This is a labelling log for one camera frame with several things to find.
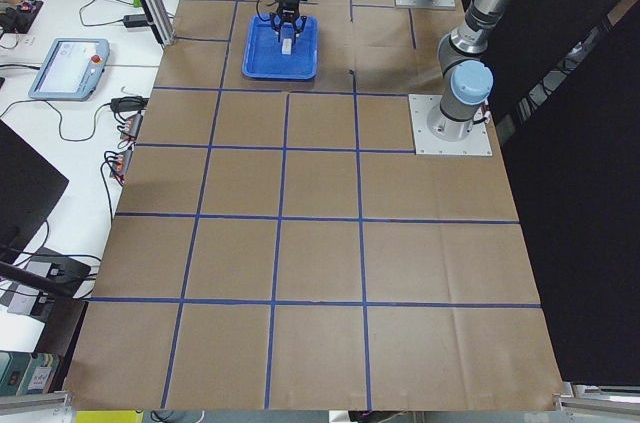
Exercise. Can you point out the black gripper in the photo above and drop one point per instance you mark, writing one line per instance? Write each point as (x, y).
(287, 7)

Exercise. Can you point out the white block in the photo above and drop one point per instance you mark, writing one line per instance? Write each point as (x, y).
(286, 48)

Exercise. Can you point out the blue plastic tray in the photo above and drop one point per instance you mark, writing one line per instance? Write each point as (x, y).
(263, 58)

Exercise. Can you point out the left side power adapter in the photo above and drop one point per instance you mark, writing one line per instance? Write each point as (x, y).
(135, 21)

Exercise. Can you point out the left side teach pendant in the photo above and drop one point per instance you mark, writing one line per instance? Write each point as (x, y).
(71, 70)

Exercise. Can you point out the black monitor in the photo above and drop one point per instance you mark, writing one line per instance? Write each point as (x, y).
(30, 189)

